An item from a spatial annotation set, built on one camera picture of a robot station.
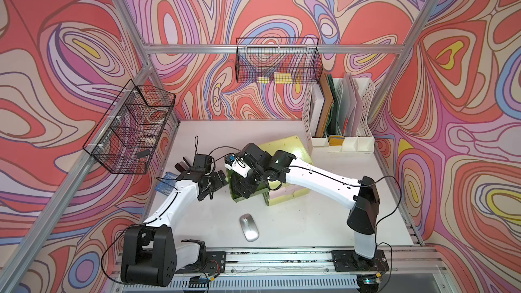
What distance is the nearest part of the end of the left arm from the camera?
615 mm

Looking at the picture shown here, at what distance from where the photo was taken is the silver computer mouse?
81 cm

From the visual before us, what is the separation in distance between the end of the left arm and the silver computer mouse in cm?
18
